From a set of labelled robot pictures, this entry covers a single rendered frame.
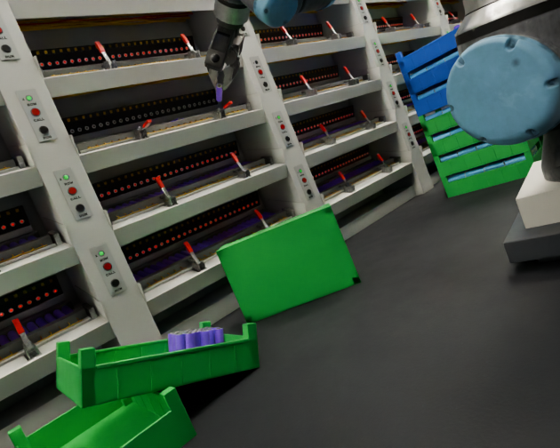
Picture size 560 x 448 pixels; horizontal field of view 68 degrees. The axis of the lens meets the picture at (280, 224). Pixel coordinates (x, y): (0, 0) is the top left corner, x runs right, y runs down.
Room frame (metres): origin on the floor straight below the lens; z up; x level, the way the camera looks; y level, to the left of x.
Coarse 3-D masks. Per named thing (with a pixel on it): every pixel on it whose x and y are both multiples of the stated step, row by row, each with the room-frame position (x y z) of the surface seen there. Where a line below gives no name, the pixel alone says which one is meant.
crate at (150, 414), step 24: (72, 408) 0.76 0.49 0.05; (96, 408) 0.78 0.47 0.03; (120, 408) 0.80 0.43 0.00; (144, 408) 0.75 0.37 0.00; (168, 408) 0.58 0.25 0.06; (48, 432) 0.73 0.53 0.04; (72, 432) 0.75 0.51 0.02; (96, 432) 0.73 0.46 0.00; (120, 432) 0.69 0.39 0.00; (144, 432) 0.55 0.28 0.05; (168, 432) 0.56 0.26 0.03; (192, 432) 0.58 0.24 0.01
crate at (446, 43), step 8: (440, 40) 1.41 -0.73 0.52; (448, 40) 1.39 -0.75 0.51; (424, 48) 1.45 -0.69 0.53; (432, 48) 1.43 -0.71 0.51; (440, 48) 1.41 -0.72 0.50; (448, 48) 1.40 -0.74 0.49; (456, 48) 1.40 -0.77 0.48; (400, 56) 1.51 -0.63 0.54; (408, 56) 1.49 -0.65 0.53; (416, 56) 1.47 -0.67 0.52; (424, 56) 1.45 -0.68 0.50; (432, 56) 1.44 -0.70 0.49; (440, 56) 1.44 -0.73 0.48; (400, 64) 1.51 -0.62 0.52; (408, 64) 1.49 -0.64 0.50; (416, 64) 1.48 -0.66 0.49; (424, 64) 1.47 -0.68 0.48; (408, 72) 1.51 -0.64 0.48
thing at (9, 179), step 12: (12, 156) 1.00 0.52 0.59; (24, 156) 0.99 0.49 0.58; (0, 168) 0.97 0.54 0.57; (12, 168) 0.97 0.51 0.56; (24, 168) 0.97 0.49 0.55; (36, 168) 0.95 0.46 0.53; (0, 180) 0.91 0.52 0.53; (12, 180) 0.92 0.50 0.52; (24, 180) 0.94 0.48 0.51; (36, 180) 0.95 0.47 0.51; (0, 192) 0.91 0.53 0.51; (12, 192) 0.92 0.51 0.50
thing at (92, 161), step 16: (256, 96) 1.39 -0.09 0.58; (192, 112) 1.43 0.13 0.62; (256, 112) 1.37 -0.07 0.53; (112, 128) 1.25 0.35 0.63; (128, 128) 1.29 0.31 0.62; (192, 128) 1.21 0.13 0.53; (208, 128) 1.25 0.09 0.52; (224, 128) 1.28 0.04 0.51; (240, 128) 1.33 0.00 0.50; (128, 144) 1.09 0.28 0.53; (144, 144) 1.12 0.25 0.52; (160, 144) 1.15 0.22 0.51; (176, 144) 1.18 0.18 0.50; (96, 160) 1.04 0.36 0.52; (112, 160) 1.06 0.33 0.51; (128, 160) 1.09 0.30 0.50
